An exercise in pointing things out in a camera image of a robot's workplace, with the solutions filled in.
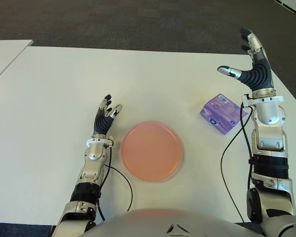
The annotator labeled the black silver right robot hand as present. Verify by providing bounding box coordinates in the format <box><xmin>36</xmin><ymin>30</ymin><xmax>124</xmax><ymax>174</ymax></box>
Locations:
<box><xmin>217</xmin><ymin>27</ymin><xmax>277</xmax><ymax>98</ymax></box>

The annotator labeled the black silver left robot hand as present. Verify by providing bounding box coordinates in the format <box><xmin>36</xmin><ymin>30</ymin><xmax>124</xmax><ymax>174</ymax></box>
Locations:
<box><xmin>92</xmin><ymin>93</ymin><xmax>123</xmax><ymax>136</ymax></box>

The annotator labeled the purple tissue paper pack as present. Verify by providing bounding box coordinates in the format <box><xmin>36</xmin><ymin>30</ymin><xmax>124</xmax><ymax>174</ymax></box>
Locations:
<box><xmin>199</xmin><ymin>93</ymin><xmax>249</xmax><ymax>136</ymax></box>

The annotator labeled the round pink plate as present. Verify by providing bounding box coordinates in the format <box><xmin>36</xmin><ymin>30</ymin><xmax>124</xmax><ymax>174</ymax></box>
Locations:
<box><xmin>120</xmin><ymin>120</ymin><xmax>185</xmax><ymax>183</ymax></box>

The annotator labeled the silver robot torso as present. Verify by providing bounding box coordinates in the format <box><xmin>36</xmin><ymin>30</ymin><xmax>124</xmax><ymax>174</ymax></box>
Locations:
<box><xmin>77</xmin><ymin>208</ymin><xmax>269</xmax><ymax>237</ymax></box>

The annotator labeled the white neighbouring table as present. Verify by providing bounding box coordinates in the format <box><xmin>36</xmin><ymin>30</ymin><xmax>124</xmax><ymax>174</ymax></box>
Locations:
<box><xmin>0</xmin><ymin>39</ymin><xmax>34</xmax><ymax>86</ymax></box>

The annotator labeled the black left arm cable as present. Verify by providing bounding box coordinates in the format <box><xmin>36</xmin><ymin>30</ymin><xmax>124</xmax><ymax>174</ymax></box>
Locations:
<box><xmin>96</xmin><ymin>145</ymin><xmax>134</xmax><ymax>222</ymax></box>

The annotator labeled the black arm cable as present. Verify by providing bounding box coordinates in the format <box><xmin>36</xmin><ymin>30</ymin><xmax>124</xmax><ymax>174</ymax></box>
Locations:
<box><xmin>96</xmin><ymin>145</ymin><xmax>134</xmax><ymax>222</ymax></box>
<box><xmin>221</xmin><ymin>102</ymin><xmax>254</xmax><ymax>224</ymax></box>

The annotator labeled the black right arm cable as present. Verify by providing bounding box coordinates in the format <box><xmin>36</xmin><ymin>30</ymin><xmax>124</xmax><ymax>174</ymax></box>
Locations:
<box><xmin>221</xmin><ymin>102</ymin><xmax>254</xmax><ymax>224</ymax></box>

